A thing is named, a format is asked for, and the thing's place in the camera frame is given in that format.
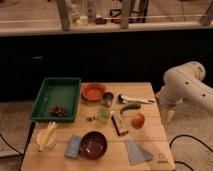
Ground green cucumber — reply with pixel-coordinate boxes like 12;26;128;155
120;103;141;114

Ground green plastic tray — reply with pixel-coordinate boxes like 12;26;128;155
30;77;81;122

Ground purple bowl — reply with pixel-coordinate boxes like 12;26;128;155
80;131;108;160

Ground small metal cup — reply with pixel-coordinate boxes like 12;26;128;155
102;92;114;108

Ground small white plate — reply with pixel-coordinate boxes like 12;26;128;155
36;129;56;151

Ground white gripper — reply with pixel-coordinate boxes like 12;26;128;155
157;87;182;125

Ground orange bowl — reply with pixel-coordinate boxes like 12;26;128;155
81;83;106;101

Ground blue sponge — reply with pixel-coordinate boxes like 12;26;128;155
65;135;82;159

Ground white handled knife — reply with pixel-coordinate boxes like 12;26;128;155
118;94;154;104

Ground red yellow apple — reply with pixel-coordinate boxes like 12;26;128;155
132;113;145;129

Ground small dark toy piece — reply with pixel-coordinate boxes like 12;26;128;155
86;116;97;122

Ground black rectangular block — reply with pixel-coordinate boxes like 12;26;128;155
112;115;129;136

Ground black cable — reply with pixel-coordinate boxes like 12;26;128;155
168;133;213;171

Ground dark red grapes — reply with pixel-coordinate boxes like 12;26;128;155
50;106;67;117

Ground grey blue folded cloth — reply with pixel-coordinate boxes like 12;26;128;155
124;139;153;165

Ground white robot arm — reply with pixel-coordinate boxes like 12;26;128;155
156;61;213;125

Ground small green cup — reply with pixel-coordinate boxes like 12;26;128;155
98;108;110;123

